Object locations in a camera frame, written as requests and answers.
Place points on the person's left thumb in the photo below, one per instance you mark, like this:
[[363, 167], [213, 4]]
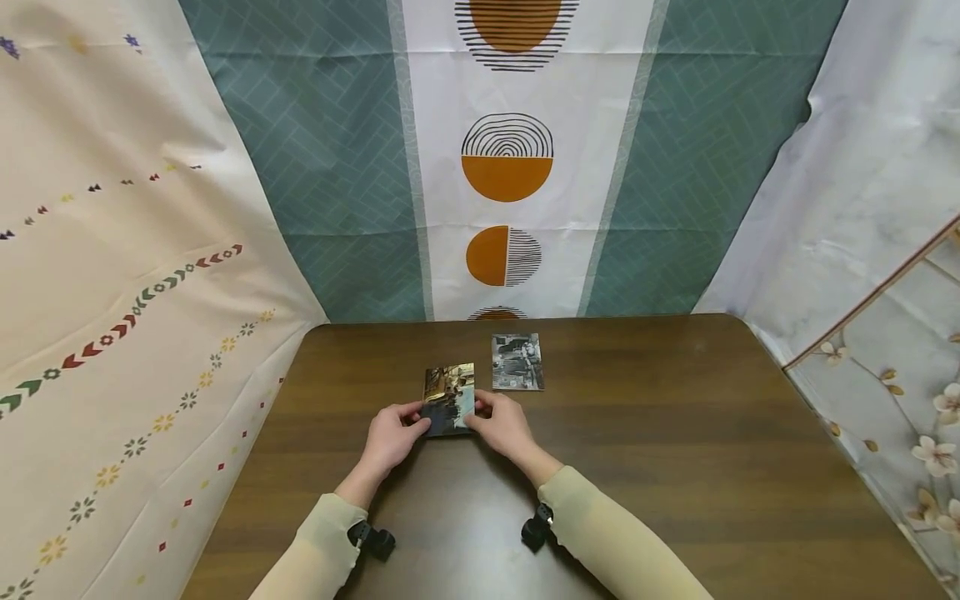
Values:
[[417, 427]]

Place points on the person's right hand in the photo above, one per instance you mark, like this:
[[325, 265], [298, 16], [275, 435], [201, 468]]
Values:
[[505, 429]]

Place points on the grey photo card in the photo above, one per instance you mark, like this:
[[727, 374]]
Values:
[[517, 362]]

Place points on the person's left index finger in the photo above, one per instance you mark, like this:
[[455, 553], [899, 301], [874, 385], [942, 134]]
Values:
[[408, 408]]

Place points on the colourful photo card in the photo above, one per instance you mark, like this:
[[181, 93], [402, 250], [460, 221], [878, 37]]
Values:
[[448, 398]]

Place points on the person's right forearm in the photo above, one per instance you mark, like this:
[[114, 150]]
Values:
[[607, 533]]

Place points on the person's left hand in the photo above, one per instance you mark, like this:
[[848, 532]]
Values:
[[388, 442]]

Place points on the black wrist band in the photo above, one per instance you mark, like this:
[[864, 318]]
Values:
[[371, 537], [538, 527]]

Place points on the person's left forearm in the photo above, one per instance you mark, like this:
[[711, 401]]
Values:
[[324, 535]]

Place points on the person's right thumb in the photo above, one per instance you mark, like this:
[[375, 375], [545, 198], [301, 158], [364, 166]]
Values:
[[478, 422]]

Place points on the person's right index finger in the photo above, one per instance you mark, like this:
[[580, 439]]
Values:
[[484, 400]]

